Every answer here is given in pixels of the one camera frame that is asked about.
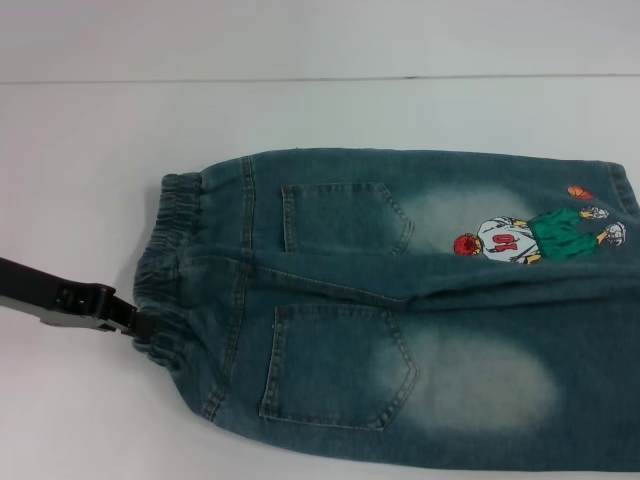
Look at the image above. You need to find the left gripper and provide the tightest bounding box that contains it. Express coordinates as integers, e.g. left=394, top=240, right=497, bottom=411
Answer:
left=0, top=256, right=152, bottom=345

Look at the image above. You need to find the blue denim shorts cartoon print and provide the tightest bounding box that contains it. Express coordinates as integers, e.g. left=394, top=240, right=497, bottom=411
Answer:
left=132, top=144, right=640, bottom=480

